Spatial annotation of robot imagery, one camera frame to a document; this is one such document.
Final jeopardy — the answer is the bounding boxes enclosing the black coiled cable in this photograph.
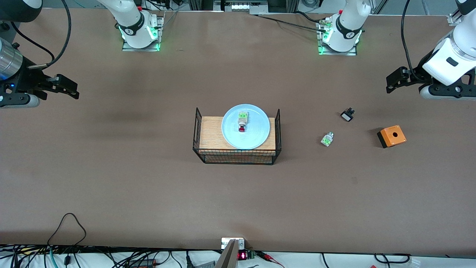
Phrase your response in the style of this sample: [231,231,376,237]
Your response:
[374,253,411,265]

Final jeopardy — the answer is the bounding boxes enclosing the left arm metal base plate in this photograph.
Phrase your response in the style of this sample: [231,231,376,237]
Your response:
[318,19,358,56]

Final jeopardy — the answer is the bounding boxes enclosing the red push button switch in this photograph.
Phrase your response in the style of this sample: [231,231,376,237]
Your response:
[237,111,249,133]

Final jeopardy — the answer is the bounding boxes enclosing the black cable to arm base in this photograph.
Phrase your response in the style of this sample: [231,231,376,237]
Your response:
[255,11,329,33]

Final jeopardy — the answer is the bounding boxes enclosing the silver metal bracket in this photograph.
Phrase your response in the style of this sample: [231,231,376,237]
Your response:
[221,237,245,250]

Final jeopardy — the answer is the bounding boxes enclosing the orange button enclosure box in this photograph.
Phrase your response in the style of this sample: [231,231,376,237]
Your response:
[377,125,407,149]

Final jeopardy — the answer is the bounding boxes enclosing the black looped thin cable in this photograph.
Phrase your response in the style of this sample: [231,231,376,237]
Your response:
[47,213,87,247]

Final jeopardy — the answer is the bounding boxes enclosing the aluminium frame with light strip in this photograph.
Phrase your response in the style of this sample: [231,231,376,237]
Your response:
[214,0,268,12]

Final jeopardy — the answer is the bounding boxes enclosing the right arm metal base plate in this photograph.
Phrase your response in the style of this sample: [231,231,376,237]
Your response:
[122,16,164,52]

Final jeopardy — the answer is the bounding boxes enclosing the black wire mesh basket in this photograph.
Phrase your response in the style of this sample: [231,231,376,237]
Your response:
[192,107,282,165]

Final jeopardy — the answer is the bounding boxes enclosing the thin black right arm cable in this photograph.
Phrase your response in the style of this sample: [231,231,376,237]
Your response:
[10,32,54,66]

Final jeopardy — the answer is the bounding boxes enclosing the red black test leads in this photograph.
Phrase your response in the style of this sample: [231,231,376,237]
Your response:
[257,251,285,268]

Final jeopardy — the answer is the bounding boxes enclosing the grey metal beam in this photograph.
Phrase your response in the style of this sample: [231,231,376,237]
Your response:
[215,239,239,268]

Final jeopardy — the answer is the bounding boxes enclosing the light blue round plate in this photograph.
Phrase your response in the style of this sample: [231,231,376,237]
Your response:
[221,104,271,150]

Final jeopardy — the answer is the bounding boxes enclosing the black power adapter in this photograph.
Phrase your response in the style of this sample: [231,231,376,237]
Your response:
[128,259,157,268]

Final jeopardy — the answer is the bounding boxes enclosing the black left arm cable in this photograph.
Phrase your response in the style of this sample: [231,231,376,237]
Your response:
[400,0,424,83]

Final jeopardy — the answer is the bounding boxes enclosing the light wooden block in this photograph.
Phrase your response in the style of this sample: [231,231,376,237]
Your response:
[199,116,276,156]

